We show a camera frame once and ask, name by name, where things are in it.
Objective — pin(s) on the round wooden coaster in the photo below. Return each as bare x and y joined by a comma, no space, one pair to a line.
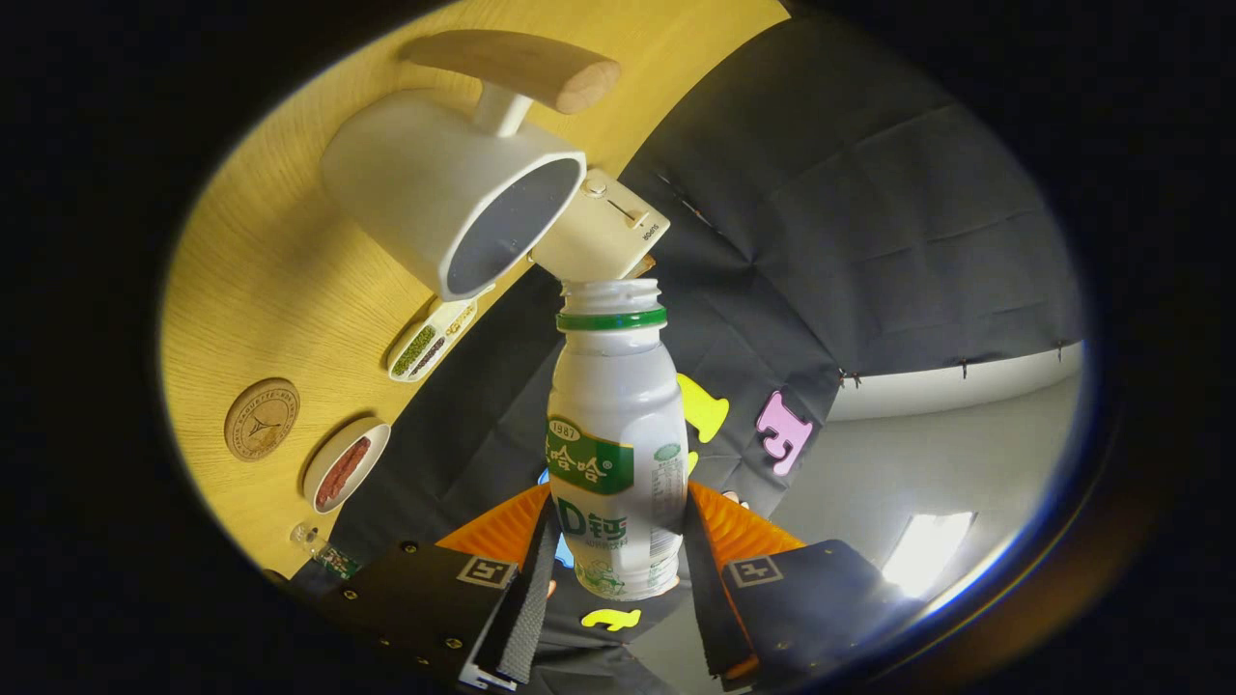
262,420

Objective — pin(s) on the white juice bottle green label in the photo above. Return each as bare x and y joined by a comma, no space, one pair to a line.
618,386

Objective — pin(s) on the white divided bean dish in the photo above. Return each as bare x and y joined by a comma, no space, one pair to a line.
425,343

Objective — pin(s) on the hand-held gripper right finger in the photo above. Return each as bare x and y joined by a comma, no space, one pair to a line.
710,598

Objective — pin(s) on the white round plate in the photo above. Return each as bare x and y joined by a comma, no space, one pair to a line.
372,439

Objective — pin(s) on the red meat slice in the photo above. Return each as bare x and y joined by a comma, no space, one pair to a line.
357,454
331,486

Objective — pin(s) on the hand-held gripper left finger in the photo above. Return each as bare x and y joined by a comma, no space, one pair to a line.
526,598

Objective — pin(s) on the cream toaster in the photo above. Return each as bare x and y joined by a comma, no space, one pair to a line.
603,227

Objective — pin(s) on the clear plastic water bottle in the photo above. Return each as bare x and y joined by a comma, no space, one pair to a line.
328,555

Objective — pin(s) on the wooden table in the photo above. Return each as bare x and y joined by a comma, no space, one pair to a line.
290,290

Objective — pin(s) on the toast slice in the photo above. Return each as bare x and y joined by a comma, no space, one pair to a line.
641,266

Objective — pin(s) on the ceiling light panel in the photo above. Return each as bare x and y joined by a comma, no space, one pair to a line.
927,555

